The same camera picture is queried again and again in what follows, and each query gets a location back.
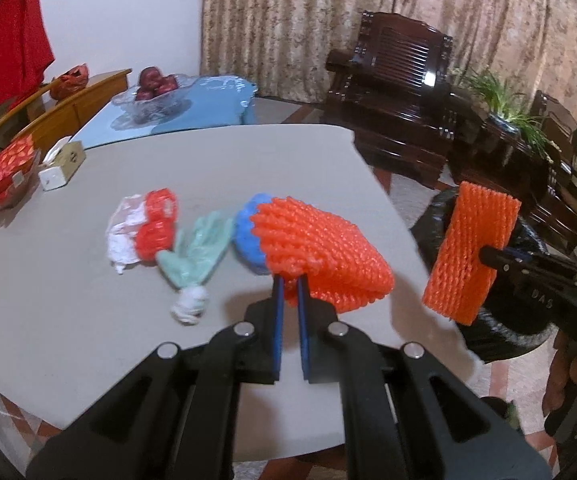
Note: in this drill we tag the white tissue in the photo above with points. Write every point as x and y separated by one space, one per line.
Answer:
191 305

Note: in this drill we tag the blue coffee table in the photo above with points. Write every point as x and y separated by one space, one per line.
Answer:
208 105

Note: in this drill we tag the blue soft item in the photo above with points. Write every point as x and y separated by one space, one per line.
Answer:
246 240

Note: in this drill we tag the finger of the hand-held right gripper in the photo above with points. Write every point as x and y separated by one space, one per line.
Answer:
496 256

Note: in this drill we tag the person's right hand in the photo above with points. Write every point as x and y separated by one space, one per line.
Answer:
556 370

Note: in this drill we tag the dark wooden armchair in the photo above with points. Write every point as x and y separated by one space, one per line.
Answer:
393 110
558 125

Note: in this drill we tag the black trash bin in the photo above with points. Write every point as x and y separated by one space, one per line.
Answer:
498 335

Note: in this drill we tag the red cloth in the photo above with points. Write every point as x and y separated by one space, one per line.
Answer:
3 45

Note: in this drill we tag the dark wooden side table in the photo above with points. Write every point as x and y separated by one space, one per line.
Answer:
508 160

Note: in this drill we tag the green plastic bag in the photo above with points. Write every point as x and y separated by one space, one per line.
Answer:
198 250

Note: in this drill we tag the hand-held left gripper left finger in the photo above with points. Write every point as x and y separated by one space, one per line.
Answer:
278 310

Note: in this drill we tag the beige floral curtain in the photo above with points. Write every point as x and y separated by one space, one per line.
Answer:
278 25

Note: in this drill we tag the red plastic bag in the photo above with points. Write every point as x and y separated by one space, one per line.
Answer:
68 82

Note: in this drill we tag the wooden television cabinet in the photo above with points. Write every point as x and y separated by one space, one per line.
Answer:
83 105

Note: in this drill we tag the orange foam fruit net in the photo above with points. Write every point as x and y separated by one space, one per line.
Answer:
468 240
318 245

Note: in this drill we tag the green potted plant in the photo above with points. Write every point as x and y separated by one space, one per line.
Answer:
498 95

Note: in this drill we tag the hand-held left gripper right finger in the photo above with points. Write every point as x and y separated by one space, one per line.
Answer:
304 320

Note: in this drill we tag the glass fruit bowl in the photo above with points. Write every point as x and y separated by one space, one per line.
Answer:
158 107

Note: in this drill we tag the white tissue box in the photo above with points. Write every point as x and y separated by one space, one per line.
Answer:
63 165

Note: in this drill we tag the pile of red apples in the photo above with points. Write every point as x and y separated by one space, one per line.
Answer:
156 82

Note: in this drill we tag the red white plastic wrapper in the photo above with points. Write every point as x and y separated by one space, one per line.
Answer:
156 230

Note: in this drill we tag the red patterned gift packets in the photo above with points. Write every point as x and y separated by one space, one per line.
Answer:
6 170

